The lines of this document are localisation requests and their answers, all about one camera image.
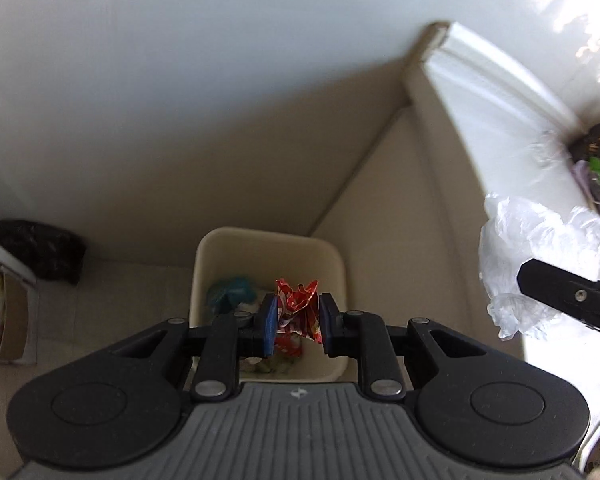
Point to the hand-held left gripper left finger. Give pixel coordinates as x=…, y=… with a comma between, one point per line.
x=269, y=325

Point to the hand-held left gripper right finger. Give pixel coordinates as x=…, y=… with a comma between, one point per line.
x=325, y=325

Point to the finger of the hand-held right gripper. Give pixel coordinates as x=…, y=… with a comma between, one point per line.
x=550, y=285

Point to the red snack wrapper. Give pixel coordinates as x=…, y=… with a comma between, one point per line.
x=295, y=305

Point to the blue packet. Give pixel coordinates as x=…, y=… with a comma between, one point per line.
x=235, y=287

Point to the clear plastic bag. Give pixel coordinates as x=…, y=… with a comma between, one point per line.
x=520, y=230

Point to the white trash bin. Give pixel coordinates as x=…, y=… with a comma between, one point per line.
x=260, y=255

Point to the purple disposable glove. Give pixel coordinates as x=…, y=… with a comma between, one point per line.
x=582, y=180

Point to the beige kitchen cabinet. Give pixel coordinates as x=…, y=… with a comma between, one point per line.
x=405, y=210

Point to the white backsplash strip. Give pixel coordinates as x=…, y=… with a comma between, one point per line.
x=480, y=60

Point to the black garbage bag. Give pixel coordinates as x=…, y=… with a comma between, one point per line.
x=40, y=250

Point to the cardboard box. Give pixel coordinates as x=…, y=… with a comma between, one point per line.
x=15, y=330

